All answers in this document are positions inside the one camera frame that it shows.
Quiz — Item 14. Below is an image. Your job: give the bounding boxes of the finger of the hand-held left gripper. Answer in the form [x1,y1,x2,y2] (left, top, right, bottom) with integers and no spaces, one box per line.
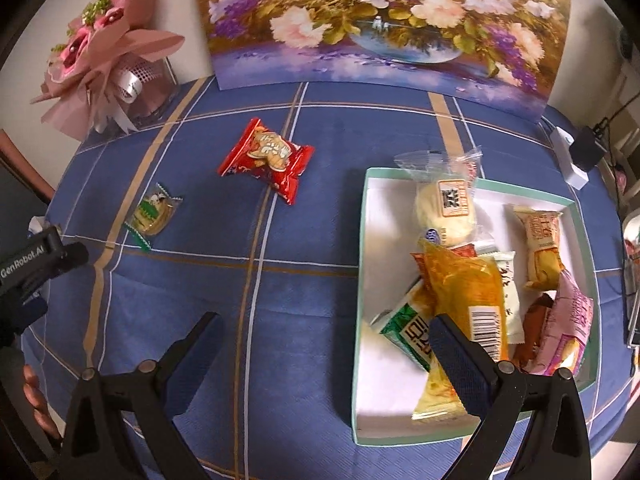
[57,242,90,275]

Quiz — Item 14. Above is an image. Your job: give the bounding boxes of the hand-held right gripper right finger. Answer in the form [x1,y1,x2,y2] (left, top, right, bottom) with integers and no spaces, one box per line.
[428,312,593,480]

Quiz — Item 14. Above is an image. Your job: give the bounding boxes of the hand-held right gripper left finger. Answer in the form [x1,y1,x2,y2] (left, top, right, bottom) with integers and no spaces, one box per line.
[59,311,226,480]

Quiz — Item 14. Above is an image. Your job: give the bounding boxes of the green white snack packet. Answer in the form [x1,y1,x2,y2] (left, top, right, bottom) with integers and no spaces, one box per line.
[370,280,441,373]

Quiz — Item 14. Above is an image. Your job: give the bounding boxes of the orange yellow snack packet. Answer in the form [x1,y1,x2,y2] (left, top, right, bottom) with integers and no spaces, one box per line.
[411,240,510,361]

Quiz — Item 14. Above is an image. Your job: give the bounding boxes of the white packet with black calligraphy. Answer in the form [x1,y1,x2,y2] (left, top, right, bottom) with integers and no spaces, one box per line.
[475,250,526,343]

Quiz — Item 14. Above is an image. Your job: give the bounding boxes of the dark red milk biscuit packet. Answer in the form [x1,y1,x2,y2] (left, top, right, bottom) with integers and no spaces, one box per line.
[512,292,556,371]

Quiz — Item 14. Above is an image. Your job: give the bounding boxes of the white box with teal rim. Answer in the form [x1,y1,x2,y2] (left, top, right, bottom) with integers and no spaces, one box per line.
[350,167,598,447]

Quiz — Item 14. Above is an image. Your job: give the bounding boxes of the pink snack packet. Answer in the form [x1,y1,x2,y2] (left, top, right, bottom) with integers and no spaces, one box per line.
[522,267,596,376]

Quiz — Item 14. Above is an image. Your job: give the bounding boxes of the white bun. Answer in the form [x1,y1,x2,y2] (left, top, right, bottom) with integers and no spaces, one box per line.
[394,146,483,250]

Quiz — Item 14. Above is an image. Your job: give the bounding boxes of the person's left hand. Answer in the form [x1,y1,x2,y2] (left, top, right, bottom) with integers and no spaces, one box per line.
[22,364,61,443]

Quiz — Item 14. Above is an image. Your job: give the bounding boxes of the small green cookie packet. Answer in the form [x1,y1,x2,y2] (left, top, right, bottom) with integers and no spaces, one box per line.
[124,183,183,251]

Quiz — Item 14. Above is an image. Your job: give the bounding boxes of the blue plaid tablecloth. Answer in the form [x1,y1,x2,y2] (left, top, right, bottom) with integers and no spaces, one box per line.
[20,80,631,480]

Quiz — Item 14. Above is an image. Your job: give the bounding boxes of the red cookie packet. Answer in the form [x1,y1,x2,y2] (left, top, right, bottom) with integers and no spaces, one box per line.
[219,117,316,206]

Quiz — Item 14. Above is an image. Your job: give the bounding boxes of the pink wrapped flower bouquet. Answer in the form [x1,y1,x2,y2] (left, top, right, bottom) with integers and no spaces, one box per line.
[30,0,186,141]

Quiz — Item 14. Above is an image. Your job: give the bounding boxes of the white power strip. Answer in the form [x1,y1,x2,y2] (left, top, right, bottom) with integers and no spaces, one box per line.
[547,126,591,191]

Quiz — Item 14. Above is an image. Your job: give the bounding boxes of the black charger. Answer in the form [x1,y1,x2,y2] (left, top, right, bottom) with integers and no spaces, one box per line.
[570,127,608,171]

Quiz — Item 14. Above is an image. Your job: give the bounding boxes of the flower painting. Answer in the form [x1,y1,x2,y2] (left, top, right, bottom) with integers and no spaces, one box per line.
[192,0,573,121]

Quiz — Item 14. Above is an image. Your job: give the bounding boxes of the black charger cable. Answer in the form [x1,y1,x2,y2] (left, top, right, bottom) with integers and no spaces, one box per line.
[595,95,640,133]

